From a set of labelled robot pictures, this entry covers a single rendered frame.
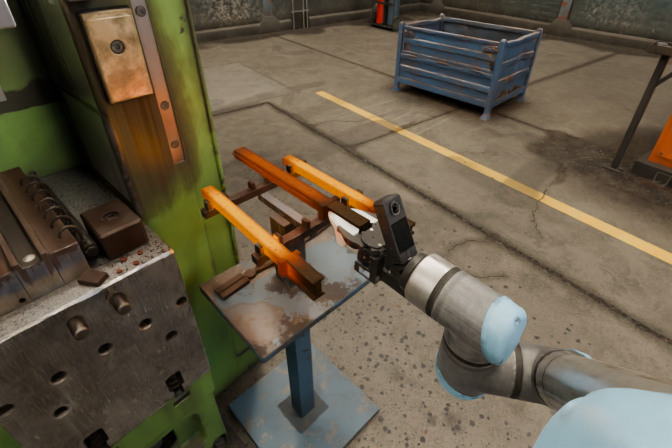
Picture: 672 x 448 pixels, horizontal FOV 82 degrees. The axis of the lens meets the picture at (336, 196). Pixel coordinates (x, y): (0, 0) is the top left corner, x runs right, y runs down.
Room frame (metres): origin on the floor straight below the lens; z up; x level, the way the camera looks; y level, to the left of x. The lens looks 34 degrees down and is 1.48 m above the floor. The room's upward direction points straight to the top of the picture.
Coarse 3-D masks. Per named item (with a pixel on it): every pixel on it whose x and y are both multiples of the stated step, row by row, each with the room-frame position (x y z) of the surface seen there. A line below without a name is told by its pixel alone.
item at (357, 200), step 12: (288, 156) 0.94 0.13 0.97; (300, 168) 0.88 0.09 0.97; (312, 168) 0.87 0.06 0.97; (312, 180) 0.84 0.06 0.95; (324, 180) 0.82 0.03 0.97; (336, 180) 0.82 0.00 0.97; (336, 192) 0.78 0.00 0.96; (348, 192) 0.76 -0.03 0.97; (360, 204) 0.72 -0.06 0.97; (372, 204) 0.71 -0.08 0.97
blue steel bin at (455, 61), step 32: (416, 32) 4.18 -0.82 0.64; (448, 32) 4.72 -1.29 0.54; (480, 32) 4.42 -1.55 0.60; (512, 32) 4.18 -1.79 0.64; (416, 64) 4.14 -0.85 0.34; (448, 64) 3.85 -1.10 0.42; (480, 64) 3.63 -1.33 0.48; (512, 64) 3.68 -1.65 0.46; (448, 96) 3.81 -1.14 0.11; (480, 96) 3.58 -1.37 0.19; (512, 96) 3.79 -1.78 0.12
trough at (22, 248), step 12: (0, 192) 0.74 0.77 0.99; (0, 204) 0.69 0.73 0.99; (0, 216) 0.65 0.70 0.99; (12, 216) 0.65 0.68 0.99; (0, 228) 0.61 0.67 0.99; (12, 228) 0.61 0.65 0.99; (12, 240) 0.57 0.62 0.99; (24, 240) 0.57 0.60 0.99; (12, 252) 0.53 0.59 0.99; (24, 252) 0.54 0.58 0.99; (36, 252) 0.54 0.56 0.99; (24, 264) 0.50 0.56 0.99
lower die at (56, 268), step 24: (24, 192) 0.73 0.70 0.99; (24, 216) 0.64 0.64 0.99; (48, 216) 0.64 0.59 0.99; (0, 240) 0.55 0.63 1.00; (48, 240) 0.56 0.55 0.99; (72, 240) 0.56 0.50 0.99; (0, 264) 0.50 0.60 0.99; (48, 264) 0.52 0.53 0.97; (72, 264) 0.54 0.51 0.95; (0, 288) 0.46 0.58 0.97; (24, 288) 0.49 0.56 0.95; (48, 288) 0.51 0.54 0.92; (0, 312) 0.45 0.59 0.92
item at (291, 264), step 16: (208, 192) 0.76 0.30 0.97; (224, 208) 0.70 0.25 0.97; (240, 224) 0.64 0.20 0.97; (256, 224) 0.64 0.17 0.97; (256, 240) 0.60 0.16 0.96; (272, 240) 0.59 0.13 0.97; (272, 256) 0.55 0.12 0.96; (288, 256) 0.54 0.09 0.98; (288, 272) 0.53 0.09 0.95; (304, 272) 0.49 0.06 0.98; (304, 288) 0.49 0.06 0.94; (320, 288) 0.47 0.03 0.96
